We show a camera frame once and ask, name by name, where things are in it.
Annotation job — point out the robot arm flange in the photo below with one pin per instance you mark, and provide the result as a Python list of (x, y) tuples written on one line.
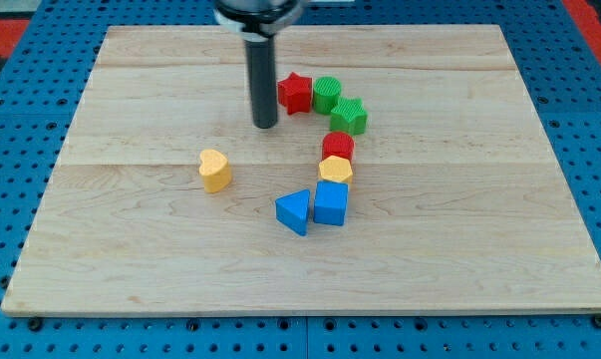
[(257, 20)]

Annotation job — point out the blue triangle block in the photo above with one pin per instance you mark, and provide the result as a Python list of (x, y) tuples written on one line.
[(292, 210)]

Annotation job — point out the yellow heart block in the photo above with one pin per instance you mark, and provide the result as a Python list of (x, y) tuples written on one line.
[(215, 170)]

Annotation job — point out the yellow hexagon block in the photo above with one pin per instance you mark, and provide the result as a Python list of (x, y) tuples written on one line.
[(335, 169)]

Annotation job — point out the blue cube block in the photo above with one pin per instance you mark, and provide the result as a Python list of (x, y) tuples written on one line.
[(331, 202)]

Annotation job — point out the red cylinder block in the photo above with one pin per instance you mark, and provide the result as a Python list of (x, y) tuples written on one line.
[(338, 144)]

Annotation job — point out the green star block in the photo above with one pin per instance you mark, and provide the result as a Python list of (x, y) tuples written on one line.
[(349, 116)]

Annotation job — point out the red star block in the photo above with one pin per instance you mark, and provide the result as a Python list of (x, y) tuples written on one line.
[(295, 93)]

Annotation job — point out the green cylinder block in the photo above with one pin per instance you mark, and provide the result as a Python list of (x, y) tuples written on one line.
[(326, 92)]

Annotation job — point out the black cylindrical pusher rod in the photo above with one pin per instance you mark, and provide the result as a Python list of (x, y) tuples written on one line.
[(261, 75)]

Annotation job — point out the wooden board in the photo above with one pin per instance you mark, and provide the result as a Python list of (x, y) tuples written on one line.
[(458, 204)]

